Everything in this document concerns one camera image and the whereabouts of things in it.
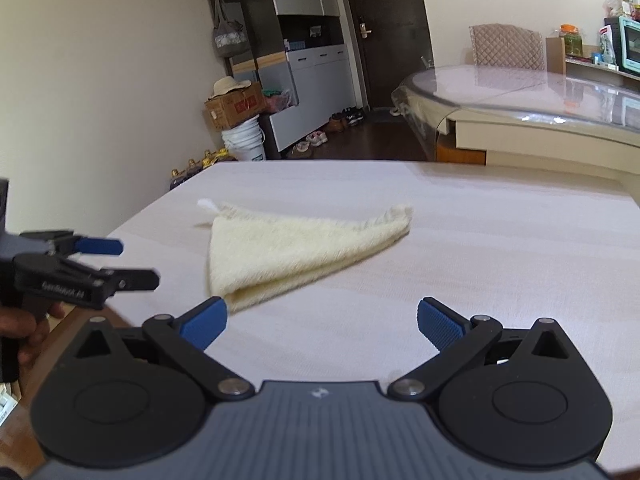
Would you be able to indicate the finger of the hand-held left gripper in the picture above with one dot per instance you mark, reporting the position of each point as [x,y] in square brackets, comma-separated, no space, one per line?
[102,246]
[137,280]

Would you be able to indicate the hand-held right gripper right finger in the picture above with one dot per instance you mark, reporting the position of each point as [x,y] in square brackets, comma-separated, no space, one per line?
[440,325]

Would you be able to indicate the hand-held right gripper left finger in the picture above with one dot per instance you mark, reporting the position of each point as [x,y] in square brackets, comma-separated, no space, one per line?
[207,322]

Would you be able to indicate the cream terry towel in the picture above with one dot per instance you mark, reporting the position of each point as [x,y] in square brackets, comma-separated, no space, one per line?
[280,250]

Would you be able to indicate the person's left hand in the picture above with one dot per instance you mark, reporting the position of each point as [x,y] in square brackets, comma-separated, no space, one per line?
[32,332]

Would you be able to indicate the row of yellow capped bottles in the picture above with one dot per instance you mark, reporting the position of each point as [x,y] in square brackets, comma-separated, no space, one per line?
[192,172]

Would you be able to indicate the white plastic bucket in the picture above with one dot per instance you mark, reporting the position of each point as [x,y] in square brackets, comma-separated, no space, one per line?
[245,142]

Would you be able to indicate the printed cardboard box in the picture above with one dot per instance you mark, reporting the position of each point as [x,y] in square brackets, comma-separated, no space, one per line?
[237,109]

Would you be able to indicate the straw hat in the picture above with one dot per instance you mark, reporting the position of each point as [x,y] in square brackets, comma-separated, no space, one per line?
[227,85]

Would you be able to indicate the beige glass-topped dining table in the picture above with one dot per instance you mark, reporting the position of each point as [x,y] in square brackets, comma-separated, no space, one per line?
[525,135]

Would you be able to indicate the pair of black sneakers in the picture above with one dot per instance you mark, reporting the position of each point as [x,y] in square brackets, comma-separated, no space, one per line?
[354,117]

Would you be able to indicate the pair of brown shoes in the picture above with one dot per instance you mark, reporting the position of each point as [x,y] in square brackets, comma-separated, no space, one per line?
[338,123]

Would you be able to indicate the red plastic bag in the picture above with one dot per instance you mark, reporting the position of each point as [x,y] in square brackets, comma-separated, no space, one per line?
[277,101]

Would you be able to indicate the grey hanging bag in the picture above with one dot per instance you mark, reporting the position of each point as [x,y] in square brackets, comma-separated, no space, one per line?
[230,35]

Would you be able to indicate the beige quilted chair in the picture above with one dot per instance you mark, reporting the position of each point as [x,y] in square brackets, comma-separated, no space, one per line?
[505,47]

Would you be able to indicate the wooden desktop shelf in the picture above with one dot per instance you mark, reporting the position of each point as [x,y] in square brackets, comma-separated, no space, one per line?
[554,55]

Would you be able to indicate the jar with orange lid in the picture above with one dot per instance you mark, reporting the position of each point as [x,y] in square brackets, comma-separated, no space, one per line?
[572,42]

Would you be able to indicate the red and white packet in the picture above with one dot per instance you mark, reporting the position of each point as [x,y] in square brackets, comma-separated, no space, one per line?
[609,45]

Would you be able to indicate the dark brown door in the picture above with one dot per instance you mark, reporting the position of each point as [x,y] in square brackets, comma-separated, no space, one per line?
[385,0]

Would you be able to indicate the teal toaster oven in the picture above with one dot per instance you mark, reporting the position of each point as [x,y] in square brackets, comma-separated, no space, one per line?
[631,45]

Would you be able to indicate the clear plastic jar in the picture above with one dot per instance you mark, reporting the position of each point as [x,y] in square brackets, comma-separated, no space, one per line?
[616,6]

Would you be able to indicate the glass jar with red contents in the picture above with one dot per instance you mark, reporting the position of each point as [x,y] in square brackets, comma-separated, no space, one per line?
[636,11]

